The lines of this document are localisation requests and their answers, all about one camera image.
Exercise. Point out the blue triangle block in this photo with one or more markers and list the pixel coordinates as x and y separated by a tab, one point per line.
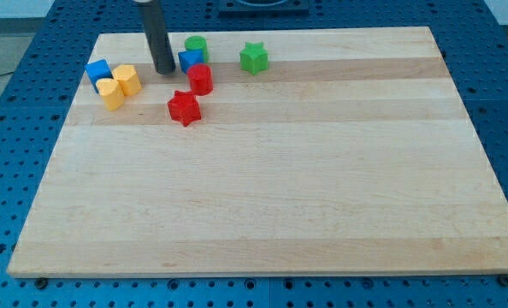
189	58

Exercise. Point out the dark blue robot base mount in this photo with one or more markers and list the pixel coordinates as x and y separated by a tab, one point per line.
250	8

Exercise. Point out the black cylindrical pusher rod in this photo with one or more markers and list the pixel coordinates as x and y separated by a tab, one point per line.
153	20

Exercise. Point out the red cylinder block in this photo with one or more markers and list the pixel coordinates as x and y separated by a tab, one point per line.
200	79

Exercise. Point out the yellow rounded block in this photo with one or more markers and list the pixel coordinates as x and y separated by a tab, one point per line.
111	93

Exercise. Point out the wooden board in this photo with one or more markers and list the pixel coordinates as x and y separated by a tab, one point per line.
353	154

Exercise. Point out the green cylinder block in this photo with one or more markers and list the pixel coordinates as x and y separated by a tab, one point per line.
198	43

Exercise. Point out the red star block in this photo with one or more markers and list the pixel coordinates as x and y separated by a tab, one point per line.
184	108

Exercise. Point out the green star block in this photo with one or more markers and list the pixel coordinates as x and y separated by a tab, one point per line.
254	58

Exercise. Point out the blue cube block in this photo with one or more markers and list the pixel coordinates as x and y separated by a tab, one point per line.
98	70

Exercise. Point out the yellow hexagon block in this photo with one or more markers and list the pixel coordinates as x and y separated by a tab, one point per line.
128	79

